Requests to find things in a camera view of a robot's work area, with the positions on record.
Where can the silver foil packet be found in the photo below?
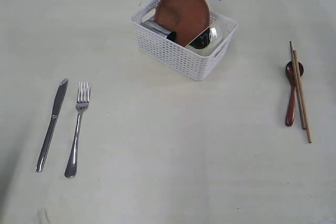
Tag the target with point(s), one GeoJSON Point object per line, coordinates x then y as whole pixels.
{"type": "Point", "coordinates": [160, 30]}

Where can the brown round plate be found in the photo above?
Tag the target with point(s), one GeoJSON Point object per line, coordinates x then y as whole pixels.
{"type": "Point", "coordinates": [188, 18]}

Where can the grey ceramic bowl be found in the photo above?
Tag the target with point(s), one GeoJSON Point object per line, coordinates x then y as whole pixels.
{"type": "Point", "coordinates": [213, 45]}

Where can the silver table knife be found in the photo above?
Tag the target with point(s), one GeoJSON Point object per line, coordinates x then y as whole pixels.
{"type": "Point", "coordinates": [58, 100]}

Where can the wooden chopstick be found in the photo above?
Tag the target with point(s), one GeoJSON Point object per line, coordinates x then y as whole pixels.
{"type": "Point", "coordinates": [301, 95]}
{"type": "Point", "coordinates": [293, 71]}

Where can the red wooden spoon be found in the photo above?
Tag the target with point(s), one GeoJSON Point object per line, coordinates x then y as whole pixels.
{"type": "Point", "coordinates": [290, 115]}

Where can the white perforated plastic basket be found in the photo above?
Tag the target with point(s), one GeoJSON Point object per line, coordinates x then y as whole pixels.
{"type": "Point", "coordinates": [175, 56]}

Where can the silver spoon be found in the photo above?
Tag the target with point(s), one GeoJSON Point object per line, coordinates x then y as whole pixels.
{"type": "Point", "coordinates": [82, 103]}

